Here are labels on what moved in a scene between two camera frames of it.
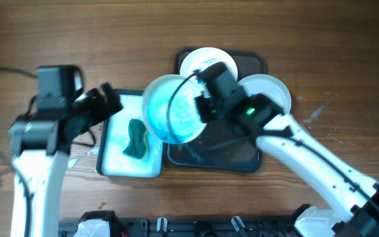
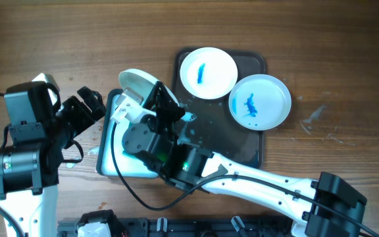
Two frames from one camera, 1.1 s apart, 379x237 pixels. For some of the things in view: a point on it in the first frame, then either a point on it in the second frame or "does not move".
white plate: x=170 y=109 → x=140 y=83
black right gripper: x=206 y=113 → x=164 y=104
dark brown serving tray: x=219 y=148 does not move
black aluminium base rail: x=214 y=228 does not move
